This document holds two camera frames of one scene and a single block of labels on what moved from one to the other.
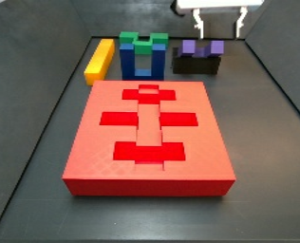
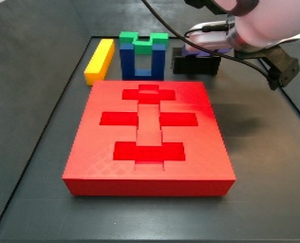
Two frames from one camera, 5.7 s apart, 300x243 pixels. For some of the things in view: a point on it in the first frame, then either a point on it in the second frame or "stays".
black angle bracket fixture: x=186 y=64 stays
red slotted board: x=147 y=141 stays
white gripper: x=195 y=5 to x=211 y=40
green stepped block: x=156 y=43 stays
